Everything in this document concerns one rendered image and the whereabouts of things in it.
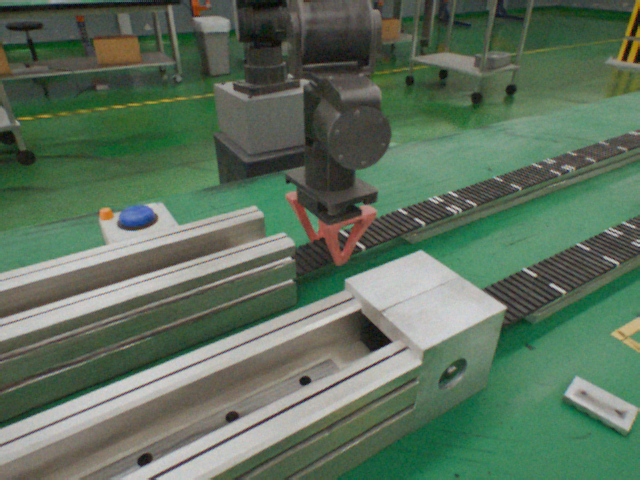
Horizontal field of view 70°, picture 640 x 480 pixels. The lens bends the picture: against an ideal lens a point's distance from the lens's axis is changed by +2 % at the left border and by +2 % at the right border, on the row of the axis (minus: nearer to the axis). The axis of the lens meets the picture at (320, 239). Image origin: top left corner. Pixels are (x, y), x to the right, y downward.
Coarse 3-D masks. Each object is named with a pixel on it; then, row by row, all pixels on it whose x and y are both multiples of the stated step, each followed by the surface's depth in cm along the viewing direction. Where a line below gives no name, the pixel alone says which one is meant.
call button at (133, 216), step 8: (128, 208) 56; (136, 208) 55; (144, 208) 55; (120, 216) 54; (128, 216) 54; (136, 216) 54; (144, 216) 54; (152, 216) 55; (128, 224) 53; (136, 224) 54
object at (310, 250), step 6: (300, 246) 56; (306, 246) 57; (312, 246) 56; (306, 252) 55; (312, 252) 55; (318, 252) 55; (312, 258) 54; (318, 258) 54; (324, 258) 54; (318, 264) 53; (324, 264) 53
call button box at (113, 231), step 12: (156, 204) 59; (156, 216) 56; (168, 216) 57; (108, 228) 54; (120, 228) 54; (132, 228) 53; (144, 228) 54; (156, 228) 54; (168, 228) 54; (108, 240) 52; (120, 240) 52
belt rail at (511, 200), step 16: (608, 160) 82; (624, 160) 85; (560, 176) 75; (576, 176) 79; (592, 176) 81; (528, 192) 73; (544, 192) 75; (480, 208) 67; (496, 208) 69; (432, 224) 63; (448, 224) 65; (416, 240) 62
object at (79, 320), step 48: (144, 240) 47; (192, 240) 48; (240, 240) 52; (288, 240) 47; (0, 288) 40; (48, 288) 43; (96, 288) 45; (144, 288) 40; (192, 288) 42; (240, 288) 46; (288, 288) 49; (0, 336) 35; (48, 336) 37; (96, 336) 39; (144, 336) 43; (192, 336) 45; (0, 384) 37; (48, 384) 39
